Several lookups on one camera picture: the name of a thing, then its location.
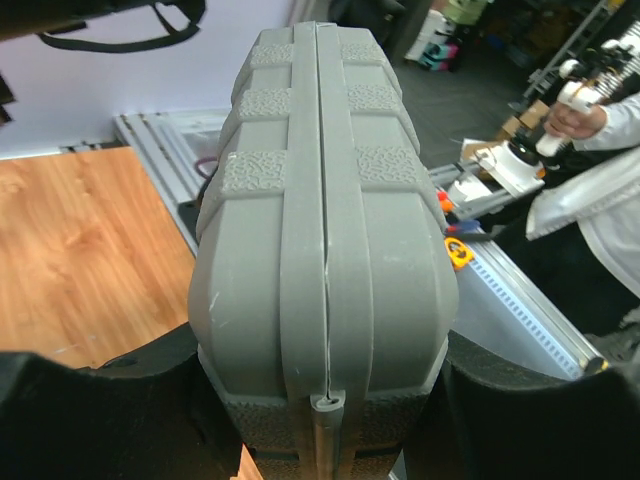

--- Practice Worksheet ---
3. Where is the blue slotted cable duct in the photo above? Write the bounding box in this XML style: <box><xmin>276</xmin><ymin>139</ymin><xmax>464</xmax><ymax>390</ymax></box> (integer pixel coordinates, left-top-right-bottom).
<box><xmin>454</xmin><ymin>244</ymin><xmax>599</xmax><ymax>380</ymax></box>

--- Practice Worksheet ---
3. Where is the aluminium frame rail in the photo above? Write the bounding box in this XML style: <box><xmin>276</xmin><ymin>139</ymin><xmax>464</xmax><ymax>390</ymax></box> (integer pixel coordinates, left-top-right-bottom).
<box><xmin>114</xmin><ymin>109</ymin><xmax>229</xmax><ymax>252</ymax></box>

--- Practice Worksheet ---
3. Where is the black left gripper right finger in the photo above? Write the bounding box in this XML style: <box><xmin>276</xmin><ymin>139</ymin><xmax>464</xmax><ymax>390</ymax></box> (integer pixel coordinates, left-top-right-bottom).
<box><xmin>403</xmin><ymin>333</ymin><xmax>639</xmax><ymax>479</ymax></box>

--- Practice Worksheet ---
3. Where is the person in white shirt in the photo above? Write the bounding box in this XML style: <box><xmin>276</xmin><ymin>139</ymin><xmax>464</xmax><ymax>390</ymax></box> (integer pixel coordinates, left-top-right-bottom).
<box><xmin>496</xmin><ymin>95</ymin><xmax>639</xmax><ymax>363</ymax></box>

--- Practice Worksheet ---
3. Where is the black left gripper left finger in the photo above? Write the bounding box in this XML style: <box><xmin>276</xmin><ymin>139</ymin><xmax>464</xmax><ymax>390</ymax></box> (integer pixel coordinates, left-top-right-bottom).
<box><xmin>1</xmin><ymin>325</ymin><xmax>242</xmax><ymax>479</ymax></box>

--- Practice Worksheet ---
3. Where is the grey plastic tool case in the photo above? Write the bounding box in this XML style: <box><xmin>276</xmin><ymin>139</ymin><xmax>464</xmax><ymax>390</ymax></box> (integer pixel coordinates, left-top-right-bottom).
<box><xmin>188</xmin><ymin>22</ymin><xmax>458</xmax><ymax>479</ymax></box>

